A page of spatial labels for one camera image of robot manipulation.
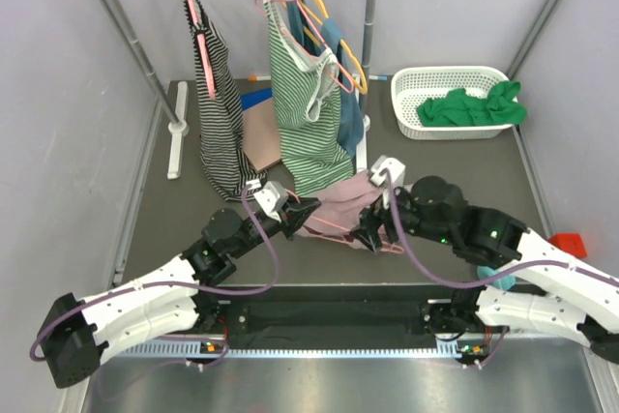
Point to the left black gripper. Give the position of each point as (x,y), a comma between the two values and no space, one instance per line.
(295,214)

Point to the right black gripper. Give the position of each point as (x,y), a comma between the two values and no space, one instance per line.
(371,220)

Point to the pink hanger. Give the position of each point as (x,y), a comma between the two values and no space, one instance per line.
(329,229)
(315,23)
(202,48)

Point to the pink tank top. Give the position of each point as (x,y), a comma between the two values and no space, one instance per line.
(343,205)

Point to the yellow hanger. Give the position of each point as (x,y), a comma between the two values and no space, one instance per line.
(332,35)

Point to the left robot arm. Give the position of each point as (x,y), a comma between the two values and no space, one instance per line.
(78,336)

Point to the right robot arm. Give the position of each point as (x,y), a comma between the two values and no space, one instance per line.
(535,286)

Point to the black white striped tank top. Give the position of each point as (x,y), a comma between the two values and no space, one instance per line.
(221,131)

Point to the blue tank top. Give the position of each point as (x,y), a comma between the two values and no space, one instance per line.
(351,123)

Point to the green white striped tank top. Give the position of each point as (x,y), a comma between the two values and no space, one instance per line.
(307,106)

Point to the pink hanger under green top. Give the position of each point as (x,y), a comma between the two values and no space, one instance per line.
(315,23)

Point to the pink hanger under black top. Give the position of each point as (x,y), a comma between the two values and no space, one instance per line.
(202,48)

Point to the brown cardboard sheet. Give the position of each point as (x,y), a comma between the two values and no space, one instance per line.
(261,139)

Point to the blue flat object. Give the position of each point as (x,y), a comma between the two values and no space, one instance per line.
(254,98)

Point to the white plastic basket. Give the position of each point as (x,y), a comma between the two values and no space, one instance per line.
(411,87)

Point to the blue tipped white pen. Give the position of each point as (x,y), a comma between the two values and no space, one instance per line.
(378,77)

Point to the orange tipped white pen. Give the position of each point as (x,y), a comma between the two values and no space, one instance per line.
(257,78)

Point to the white clothes rack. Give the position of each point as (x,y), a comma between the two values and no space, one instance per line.
(177,112)

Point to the green garment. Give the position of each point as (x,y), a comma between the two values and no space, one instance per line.
(458,109)

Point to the red cube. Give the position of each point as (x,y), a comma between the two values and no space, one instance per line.
(569,242)

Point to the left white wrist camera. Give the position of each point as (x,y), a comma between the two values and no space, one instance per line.
(270,196)

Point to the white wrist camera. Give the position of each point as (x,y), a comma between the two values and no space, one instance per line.
(387,173)
(270,196)

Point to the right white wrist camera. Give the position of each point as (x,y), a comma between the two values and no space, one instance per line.
(387,173)

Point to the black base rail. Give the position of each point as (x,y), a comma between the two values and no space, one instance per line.
(347,317)

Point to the white slotted cable duct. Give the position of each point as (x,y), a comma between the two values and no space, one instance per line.
(169,349)

